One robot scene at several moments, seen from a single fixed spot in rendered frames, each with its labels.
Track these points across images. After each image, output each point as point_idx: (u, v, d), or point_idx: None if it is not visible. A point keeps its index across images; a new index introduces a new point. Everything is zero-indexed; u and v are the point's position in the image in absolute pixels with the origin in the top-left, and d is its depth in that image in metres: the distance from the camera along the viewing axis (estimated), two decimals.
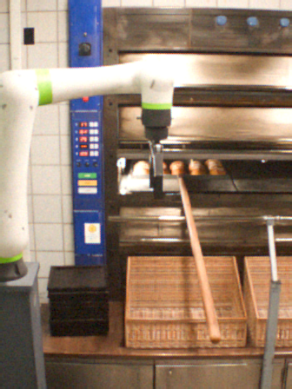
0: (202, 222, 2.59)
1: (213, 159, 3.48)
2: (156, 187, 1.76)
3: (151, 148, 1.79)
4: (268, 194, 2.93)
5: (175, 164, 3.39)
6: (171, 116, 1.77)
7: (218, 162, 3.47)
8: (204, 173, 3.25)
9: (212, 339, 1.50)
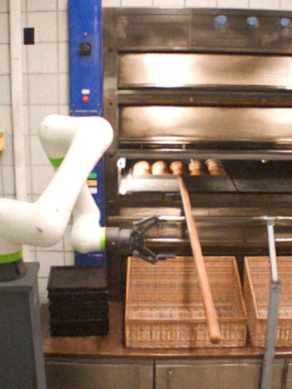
0: (202, 222, 2.59)
1: (213, 159, 3.48)
2: (164, 259, 2.29)
3: None
4: (268, 194, 2.93)
5: (175, 164, 3.39)
6: (111, 247, 2.23)
7: (218, 162, 3.47)
8: (204, 173, 3.25)
9: (212, 339, 1.50)
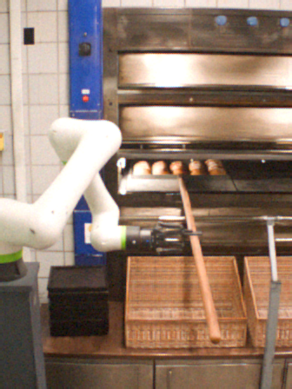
0: (202, 222, 2.59)
1: (213, 159, 3.48)
2: (190, 246, 2.28)
3: None
4: (268, 194, 2.93)
5: (175, 164, 3.39)
6: (132, 246, 2.23)
7: (218, 162, 3.47)
8: (204, 173, 3.25)
9: (212, 339, 1.50)
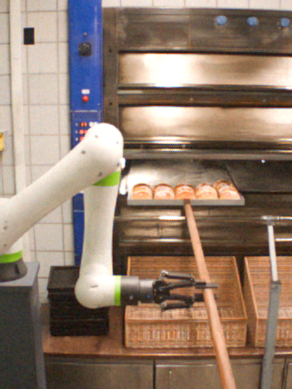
0: (202, 222, 2.59)
1: (223, 179, 2.99)
2: (202, 299, 1.79)
3: None
4: (268, 194, 2.93)
5: (180, 186, 2.90)
6: (129, 302, 1.73)
7: (229, 183, 2.98)
8: (215, 197, 2.76)
9: None
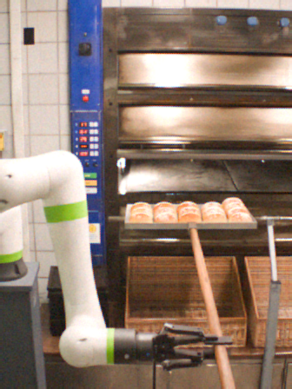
0: None
1: (233, 198, 2.66)
2: (213, 357, 1.45)
3: None
4: (268, 194, 2.93)
5: (183, 206, 2.58)
6: (124, 361, 1.40)
7: (239, 202, 2.65)
8: (223, 220, 2.43)
9: None
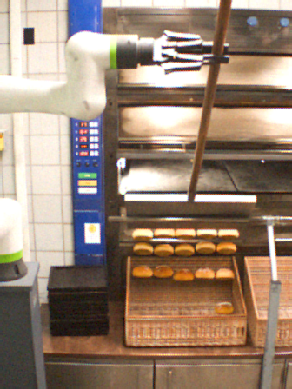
0: (202, 222, 2.59)
1: (225, 303, 2.92)
2: (213, 64, 1.51)
3: (166, 62, 1.53)
4: (268, 194, 2.93)
5: (180, 272, 2.94)
6: (126, 47, 1.48)
7: (230, 307, 2.91)
8: (214, 229, 2.84)
9: None
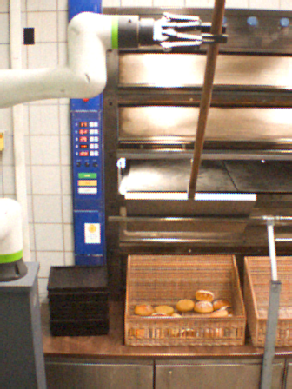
0: (202, 222, 2.59)
1: None
2: (211, 43, 1.54)
3: (166, 42, 1.56)
4: (268, 194, 2.93)
5: (183, 333, 2.64)
6: (128, 26, 1.51)
7: None
8: (210, 299, 2.95)
9: None
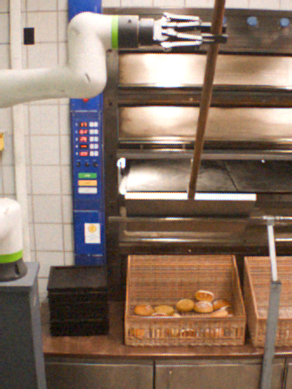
0: (202, 222, 2.59)
1: None
2: (211, 43, 1.54)
3: (166, 42, 1.56)
4: (268, 194, 2.93)
5: (183, 333, 2.64)
6: (128, 26, 1.51)
7: None
8: (210, 299, 2.95)
9: None
